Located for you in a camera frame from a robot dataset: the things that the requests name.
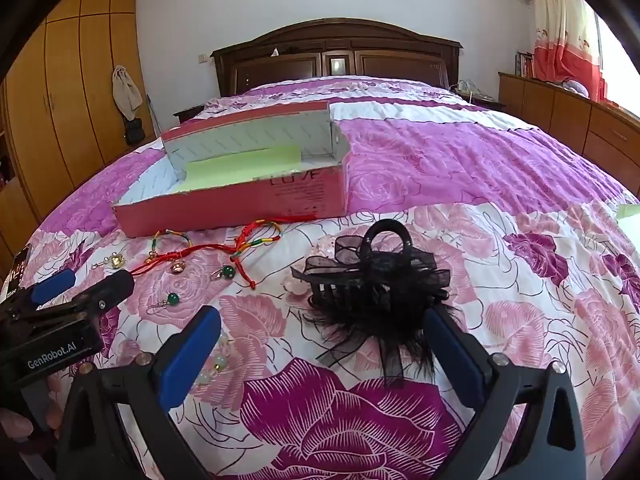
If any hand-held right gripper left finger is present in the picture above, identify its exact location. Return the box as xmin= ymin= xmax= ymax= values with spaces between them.
xmin=55 ymin=305 xmax=222 ymax=480

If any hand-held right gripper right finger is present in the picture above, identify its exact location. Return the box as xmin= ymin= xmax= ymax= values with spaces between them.
xmin=422 ymin=305 xmax=587 ymax=480

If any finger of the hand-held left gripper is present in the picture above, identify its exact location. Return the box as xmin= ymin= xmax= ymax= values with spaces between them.
xmin=75 ymin=270 xmax=136 ymax=314
xmin=30 ymin=268 xmax=77 ymax=307

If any multicolour cord gold charm bracelet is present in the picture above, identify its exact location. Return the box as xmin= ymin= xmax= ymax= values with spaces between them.
xmin=91 ymin=230 xmax=192 ymax=273

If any red cord bracelet gold charm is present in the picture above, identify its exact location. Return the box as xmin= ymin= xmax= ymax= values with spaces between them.
xmin=131 ymin=214 xmax=321 ymax=281

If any black feather hair claw clip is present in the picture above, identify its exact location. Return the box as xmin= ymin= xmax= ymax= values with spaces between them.
xmin=290 ymin=219 xmax=453 ymax=388

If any multicolour braided cord bracelet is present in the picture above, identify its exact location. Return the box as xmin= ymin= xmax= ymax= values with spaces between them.
xmin=230 ymin=220 xmax=283 ymax=291

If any pink cardboard box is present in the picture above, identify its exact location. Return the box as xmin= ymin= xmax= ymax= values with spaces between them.
xmin=111 ymin=100 xmax=353 ymax=238

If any person's left hand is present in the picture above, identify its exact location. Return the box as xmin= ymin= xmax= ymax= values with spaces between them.
xmin=0 ymin=372 xmax=76 ymax=443

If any clear crystal earring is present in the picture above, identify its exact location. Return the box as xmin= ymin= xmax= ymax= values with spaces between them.
xmin=195 ymin=337 xmax=236 ymax=387

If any black hanging bag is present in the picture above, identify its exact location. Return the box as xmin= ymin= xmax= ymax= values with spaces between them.
xmin=122 ymin=117 xmax=147 ymax=146

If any light green paper sheet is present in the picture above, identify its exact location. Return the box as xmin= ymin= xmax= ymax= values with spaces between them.
xmin=175 ymin=145 xmax=301 ymax=193

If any orange wooden wardrobe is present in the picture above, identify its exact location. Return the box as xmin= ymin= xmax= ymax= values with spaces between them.
xmin=0 ymin=0 xmax=156 ymax=281

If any dark wooden nightstand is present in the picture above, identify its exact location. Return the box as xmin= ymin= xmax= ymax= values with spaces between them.
xmin=172 ymin=104 xmax=206 ymax=126

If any cream cloth bag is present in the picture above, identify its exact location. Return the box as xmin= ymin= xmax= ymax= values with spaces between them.
xmin=112 ymin=65 xmax=143 ymax=122

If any pink floral bedspread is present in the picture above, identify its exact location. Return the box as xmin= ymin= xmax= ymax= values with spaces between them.
xmin=20 ymin=76 xmax=640 ymax=480

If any wooden sideboard cabinet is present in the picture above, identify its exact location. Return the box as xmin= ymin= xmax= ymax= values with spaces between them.
xmin=497 ymin=71 xmax=640 ymax=176

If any dark wooden headboard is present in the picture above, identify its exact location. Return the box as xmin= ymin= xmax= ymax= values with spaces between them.
xmin=210 ymin=18 xmax=463 ymax=97

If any window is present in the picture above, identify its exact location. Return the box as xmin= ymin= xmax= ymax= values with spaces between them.
xmin=597 ymin=10 xmax=640 ymax=111

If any red and cream curtain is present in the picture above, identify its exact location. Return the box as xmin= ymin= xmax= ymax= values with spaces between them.
xmin=530 ymin=0 xmax=608 ymax=103

